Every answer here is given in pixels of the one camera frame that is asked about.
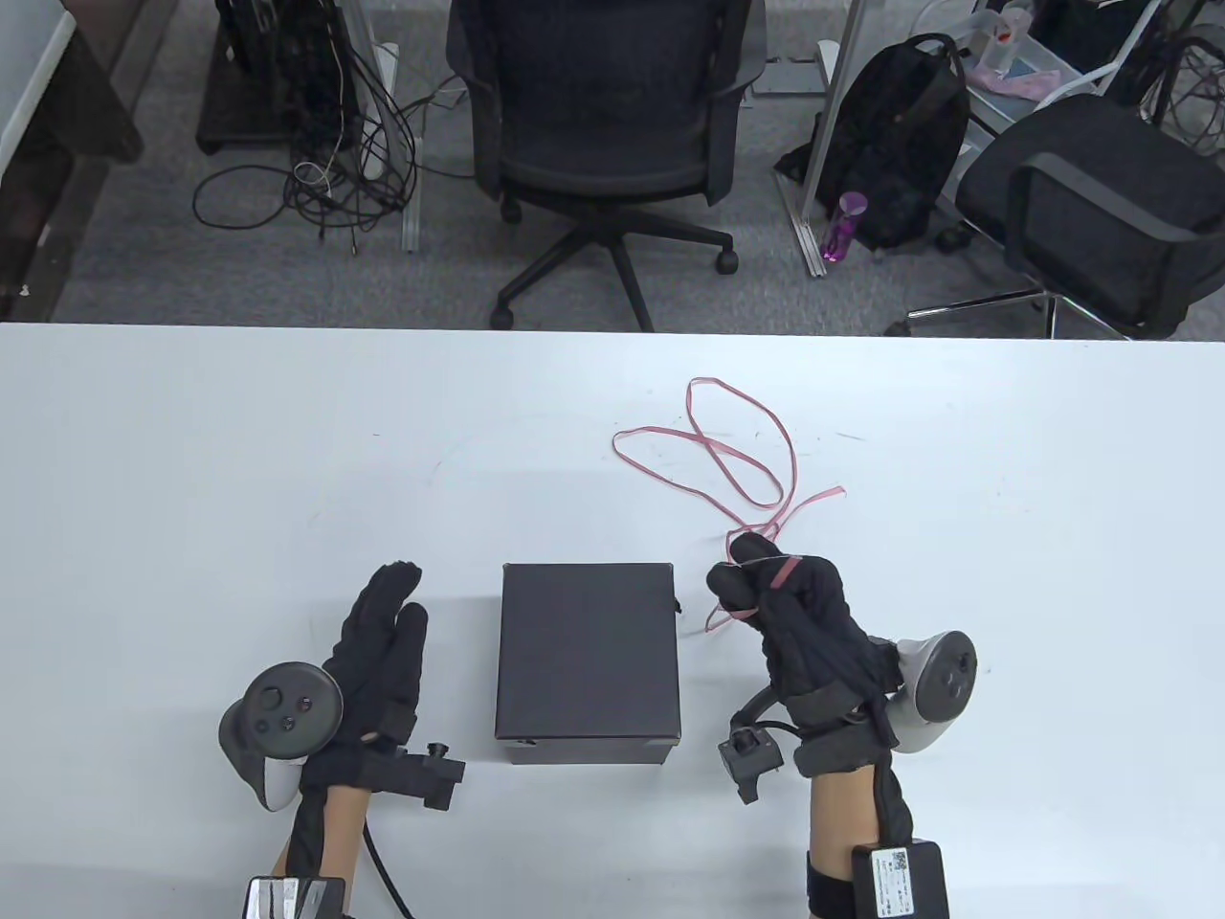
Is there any black chair with grey armrests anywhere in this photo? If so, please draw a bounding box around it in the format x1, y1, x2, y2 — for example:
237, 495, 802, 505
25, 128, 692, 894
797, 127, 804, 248
885, 94, 1225, 341

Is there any black backpack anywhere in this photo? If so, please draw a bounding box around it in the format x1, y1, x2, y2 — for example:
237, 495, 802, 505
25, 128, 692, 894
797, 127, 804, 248
773, 34, 972, 255

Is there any person's left forearm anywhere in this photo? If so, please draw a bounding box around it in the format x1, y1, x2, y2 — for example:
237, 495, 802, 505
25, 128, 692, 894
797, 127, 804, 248
273, 780, 379, 886

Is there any clear plastic bin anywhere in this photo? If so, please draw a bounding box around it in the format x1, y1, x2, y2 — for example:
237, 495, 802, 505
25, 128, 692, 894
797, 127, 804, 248
962, 0, 1102, 108

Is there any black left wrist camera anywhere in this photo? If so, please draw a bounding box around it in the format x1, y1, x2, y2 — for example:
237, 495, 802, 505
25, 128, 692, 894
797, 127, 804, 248
359, 739, 467, 813

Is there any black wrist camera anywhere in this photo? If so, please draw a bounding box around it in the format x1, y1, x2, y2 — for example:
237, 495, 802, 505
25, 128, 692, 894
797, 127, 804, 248
718, 689, 896, 805
359, 739, 467, 813

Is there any pink cloth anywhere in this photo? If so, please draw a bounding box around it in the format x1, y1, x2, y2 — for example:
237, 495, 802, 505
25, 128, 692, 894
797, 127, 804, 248
967, 62, 1065, 101

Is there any tangle of black cables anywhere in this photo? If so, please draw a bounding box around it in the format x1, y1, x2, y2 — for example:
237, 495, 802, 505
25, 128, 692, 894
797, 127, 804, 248
191, 38, 427, 255

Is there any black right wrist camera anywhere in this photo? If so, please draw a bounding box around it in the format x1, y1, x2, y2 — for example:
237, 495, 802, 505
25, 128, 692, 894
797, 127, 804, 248
718, 689, 896, 805

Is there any grey hand controller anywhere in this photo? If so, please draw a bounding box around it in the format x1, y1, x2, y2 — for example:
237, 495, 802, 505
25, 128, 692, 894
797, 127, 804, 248
880, 630, 979, 755
218, 661, 345, 813

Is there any black gift box lid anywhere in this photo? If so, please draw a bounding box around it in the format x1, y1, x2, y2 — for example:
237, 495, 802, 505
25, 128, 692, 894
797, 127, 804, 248
495, 563, 682, 746

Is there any pink ribbon bow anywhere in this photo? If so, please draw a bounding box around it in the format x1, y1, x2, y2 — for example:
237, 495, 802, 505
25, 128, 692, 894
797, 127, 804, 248
612, 377, 846, 635

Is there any person's right hand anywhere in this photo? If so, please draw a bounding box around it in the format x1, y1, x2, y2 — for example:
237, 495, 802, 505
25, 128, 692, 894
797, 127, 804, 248
706, 533, 901, 757

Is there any purple water bottle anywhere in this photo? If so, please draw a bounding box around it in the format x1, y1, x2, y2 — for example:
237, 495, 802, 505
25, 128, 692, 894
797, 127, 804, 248
819, 191, 870, 265

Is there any white power strip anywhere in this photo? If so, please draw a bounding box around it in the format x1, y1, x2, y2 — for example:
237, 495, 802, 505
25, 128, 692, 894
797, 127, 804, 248
362, 42, 401, 181

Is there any black left forearm sensor box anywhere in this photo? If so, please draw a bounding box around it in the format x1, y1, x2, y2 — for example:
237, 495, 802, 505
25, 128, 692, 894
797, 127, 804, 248
244, 876, 347, 919

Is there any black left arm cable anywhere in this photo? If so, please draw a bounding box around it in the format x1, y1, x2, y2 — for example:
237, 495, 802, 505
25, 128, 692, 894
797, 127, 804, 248
362, 823, 417, 919

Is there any black gift box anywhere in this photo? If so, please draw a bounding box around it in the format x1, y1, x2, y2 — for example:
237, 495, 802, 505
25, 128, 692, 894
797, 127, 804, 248
505, 737, 673, 767

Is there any black right forearm sensor box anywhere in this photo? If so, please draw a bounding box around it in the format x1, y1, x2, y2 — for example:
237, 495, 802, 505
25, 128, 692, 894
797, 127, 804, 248
807, 839, 950, 919

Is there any black mesh office chair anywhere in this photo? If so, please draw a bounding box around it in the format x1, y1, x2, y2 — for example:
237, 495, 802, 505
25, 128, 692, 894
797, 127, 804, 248
446, 0, 769, 333

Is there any person's right forearm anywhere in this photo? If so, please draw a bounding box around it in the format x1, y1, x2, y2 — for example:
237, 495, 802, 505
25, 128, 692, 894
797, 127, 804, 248
807, 756, 915, 877

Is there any black computer tower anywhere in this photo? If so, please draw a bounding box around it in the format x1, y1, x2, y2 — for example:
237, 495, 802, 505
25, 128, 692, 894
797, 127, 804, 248
196, 0, 365, 156

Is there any grey right hand controller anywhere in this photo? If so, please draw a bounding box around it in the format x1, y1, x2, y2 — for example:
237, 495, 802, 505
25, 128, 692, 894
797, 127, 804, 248
880, 630, 979, 755

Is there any person's left hand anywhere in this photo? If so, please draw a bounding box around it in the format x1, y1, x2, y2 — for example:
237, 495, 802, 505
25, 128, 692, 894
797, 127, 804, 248
306, 562, 430, 791

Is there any dark side desk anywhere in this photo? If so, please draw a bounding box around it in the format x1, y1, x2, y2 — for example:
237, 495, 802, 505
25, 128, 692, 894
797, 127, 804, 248
0, 0, 183, 322

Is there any grey left hand controller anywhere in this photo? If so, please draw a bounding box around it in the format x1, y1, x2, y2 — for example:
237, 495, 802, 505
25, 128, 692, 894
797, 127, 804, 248
218, 661, 345, 813

